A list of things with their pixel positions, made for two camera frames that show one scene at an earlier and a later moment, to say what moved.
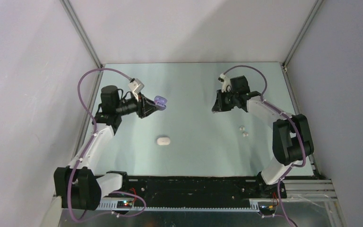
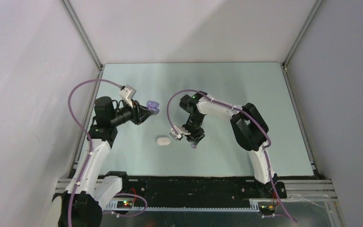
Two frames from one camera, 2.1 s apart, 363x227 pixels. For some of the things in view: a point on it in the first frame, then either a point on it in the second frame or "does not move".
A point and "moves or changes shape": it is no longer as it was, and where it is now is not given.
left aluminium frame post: (82, 33) does not move
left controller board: (124, 204) does not move
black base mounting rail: (196, 189) does not move
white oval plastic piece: (227, 85) -> (173, 134)
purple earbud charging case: (160, 101) moves or changes shape
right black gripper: (219, 106) -> (195, 136)
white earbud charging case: (162, 141) does not move
